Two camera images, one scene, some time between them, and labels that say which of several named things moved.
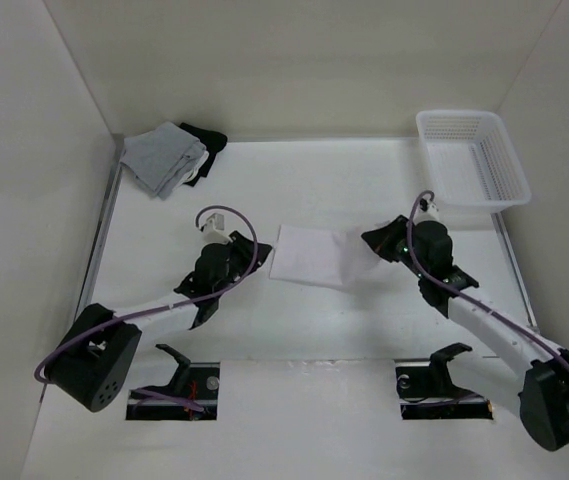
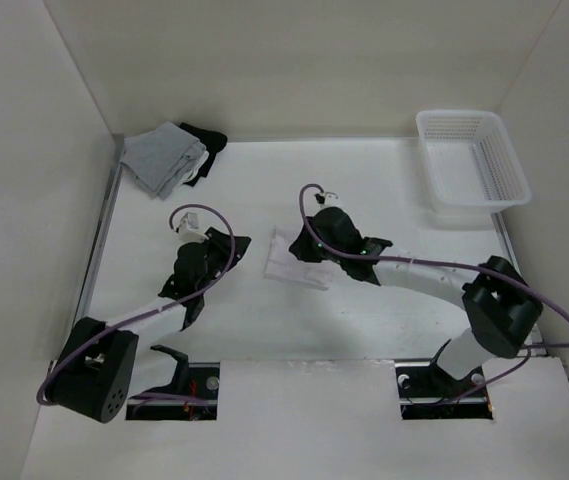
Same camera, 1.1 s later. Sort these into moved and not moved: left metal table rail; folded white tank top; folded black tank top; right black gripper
Moved: right black gripper
Not moved: folded black tank top; left metal table rail; folded white tank top
